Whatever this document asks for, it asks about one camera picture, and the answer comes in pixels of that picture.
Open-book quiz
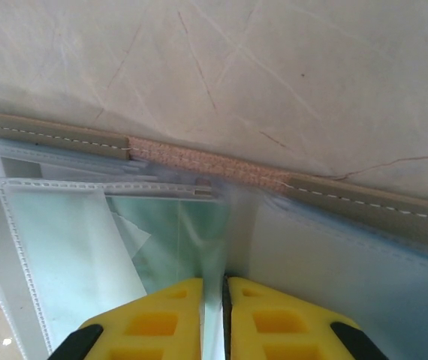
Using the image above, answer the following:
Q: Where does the teal card with black stripe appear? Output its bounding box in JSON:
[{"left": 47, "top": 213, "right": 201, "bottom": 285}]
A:
[{"left": 104, "top": 194, "right": 234, "bottom": 301}]

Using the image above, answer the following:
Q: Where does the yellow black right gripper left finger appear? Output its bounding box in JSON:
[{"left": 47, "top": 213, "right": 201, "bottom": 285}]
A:
[{"left": 50, "top": 277, "right": 206, "bottom": 360}]

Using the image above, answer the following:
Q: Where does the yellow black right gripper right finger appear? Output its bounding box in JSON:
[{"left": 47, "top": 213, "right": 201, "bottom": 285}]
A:
[{"left": 223, "top": 276, "right": 387, "bottom": 360}]

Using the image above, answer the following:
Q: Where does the beige card holder with sleeves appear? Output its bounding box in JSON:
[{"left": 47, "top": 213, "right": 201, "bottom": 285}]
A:
[{"left": 0, "top": 103, "right": 428, "bottom": 360}]

